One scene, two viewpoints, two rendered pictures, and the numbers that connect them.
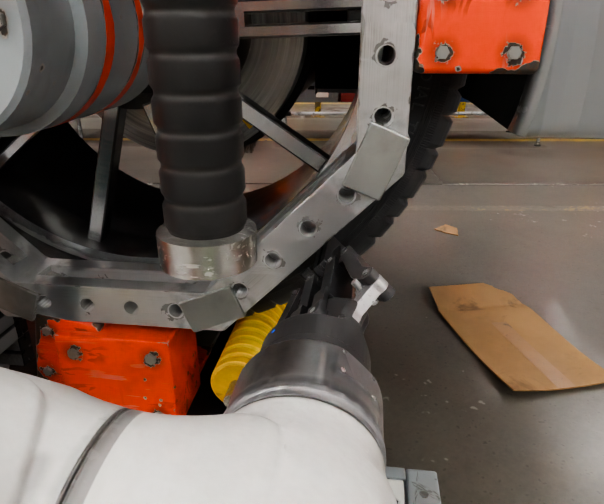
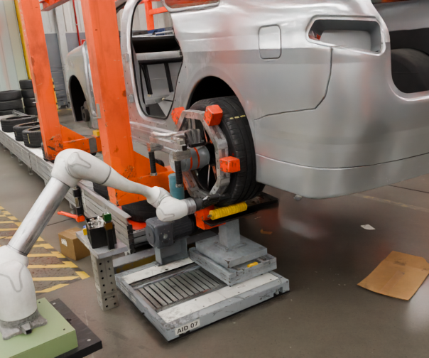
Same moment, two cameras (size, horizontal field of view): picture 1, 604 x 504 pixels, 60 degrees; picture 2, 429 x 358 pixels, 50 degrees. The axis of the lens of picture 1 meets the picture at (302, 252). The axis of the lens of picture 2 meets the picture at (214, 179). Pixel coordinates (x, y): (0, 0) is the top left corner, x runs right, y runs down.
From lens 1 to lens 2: 2.36 m
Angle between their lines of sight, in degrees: 49
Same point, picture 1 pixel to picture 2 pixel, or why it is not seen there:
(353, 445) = (181, 202)
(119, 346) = not seen: hidden behind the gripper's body
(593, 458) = (352, 307)
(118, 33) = (193, 161)
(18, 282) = (191, 190)
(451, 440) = (317, 286)
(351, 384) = (189, 201)
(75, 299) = (196, 194)
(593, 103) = (262, 177)
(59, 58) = (183, 165)
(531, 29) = (227, 167)
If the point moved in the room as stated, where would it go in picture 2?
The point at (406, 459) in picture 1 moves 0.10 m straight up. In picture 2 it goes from (297, 283) to (297, 269)
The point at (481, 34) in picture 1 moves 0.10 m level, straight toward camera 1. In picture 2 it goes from (224, 167) to (207, 170)
